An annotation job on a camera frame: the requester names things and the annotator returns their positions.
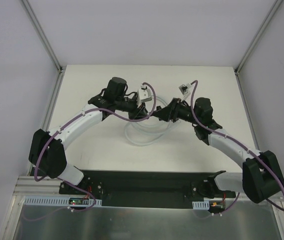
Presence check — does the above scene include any white hose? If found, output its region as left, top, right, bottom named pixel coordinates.
left=123, top=95, right=180, bottom=147

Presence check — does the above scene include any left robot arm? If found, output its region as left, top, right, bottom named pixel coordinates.
left=28, top=77, right=156, bottom=195

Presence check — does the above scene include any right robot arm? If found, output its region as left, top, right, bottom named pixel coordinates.
left=127, top=97, right=284, bottom=204

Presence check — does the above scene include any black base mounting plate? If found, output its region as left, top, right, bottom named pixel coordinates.
left=29, top=168, right=269, bottom=208

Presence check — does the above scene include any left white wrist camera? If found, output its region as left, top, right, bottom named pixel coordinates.
left=137, top=84, right=152, bottom=103

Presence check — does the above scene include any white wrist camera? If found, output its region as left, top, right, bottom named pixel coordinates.
left=137, top=84, right=152, bottom=103
left=178, top=82, right=193, bottom=100

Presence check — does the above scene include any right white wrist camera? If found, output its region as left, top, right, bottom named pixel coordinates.
left=178, top=82, right=193, bottom=100

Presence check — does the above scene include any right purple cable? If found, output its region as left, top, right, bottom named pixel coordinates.
left=188, top=80, right=284, bottom=221

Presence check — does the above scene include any purple cable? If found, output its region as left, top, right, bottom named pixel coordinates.
left=188, top=80, right=284, bottom=221
left=21, top=81, right=158, bottom=221

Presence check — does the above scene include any right white cable duct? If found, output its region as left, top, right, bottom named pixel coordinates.
left=192, top=200, right=210, bottom=211

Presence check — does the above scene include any white cable duct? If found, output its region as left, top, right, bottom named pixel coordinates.
left=24, top=196, right=102, bottom=208
left=192, top=200, right=210, bottom=211

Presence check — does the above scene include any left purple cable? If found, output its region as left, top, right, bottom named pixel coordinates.
left=21, top=81, right=158, bottom=221

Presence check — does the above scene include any left white cable duct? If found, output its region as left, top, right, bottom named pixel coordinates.
left=24, top=196, right=102, bottom=208

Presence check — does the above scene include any right aluminium frame post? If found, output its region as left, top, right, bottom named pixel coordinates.
left=233, top=0, right=284, bottom=75

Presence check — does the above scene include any aluminium frame post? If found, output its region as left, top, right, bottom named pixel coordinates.
left=233, top=0, right=284, bottom=75
left=19, top=0, right=67, bottom=73

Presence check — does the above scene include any left aluminium frame post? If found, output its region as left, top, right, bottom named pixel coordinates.
left=19, top=0, right=67, bottom=73

